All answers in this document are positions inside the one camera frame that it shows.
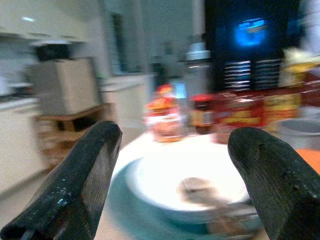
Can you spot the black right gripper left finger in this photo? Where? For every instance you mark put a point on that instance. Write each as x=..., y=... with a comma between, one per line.
x=67, y=185

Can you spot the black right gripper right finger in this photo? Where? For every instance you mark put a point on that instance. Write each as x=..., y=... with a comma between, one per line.
x=277, y=180

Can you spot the orange placemat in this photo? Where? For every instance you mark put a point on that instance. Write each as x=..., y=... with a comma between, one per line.
x=310, y=158

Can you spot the wooden shelf stand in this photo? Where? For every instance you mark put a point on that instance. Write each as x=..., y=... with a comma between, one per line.
x=65, y=132

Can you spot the grey round bowl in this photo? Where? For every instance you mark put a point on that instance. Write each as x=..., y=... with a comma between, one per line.
x=297, y=130

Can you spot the white kitchen counter cabinet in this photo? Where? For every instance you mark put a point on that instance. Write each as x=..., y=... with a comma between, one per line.
x=17, y=140

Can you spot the teal round plate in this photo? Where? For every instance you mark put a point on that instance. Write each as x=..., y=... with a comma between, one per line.
x=132, y=212

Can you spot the red yellow snack box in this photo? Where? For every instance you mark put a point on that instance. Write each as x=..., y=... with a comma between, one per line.
x=255, y=112

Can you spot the metal spoon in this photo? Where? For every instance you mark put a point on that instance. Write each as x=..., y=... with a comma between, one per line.
x=200, y=192

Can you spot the white bowl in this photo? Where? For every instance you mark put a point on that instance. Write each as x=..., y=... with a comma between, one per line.
x=162, y=180

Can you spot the beige small fridge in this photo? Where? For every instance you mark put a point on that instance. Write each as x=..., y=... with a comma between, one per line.
x=66, y=86

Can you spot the dark sauce bottle red cap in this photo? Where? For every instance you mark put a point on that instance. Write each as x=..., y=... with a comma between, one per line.
x=202, y=113

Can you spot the yellow white snack bag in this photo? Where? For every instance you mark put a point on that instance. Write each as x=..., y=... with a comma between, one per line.
x=296, y=67

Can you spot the red lidded snack jar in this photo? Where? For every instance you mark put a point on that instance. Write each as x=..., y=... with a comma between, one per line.
x=163, y=115

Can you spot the black microwave oven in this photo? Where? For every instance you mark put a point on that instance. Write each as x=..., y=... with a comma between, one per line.
x=52, y=51

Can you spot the black television screen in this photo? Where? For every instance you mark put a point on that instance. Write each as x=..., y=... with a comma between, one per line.
x=250, y=42

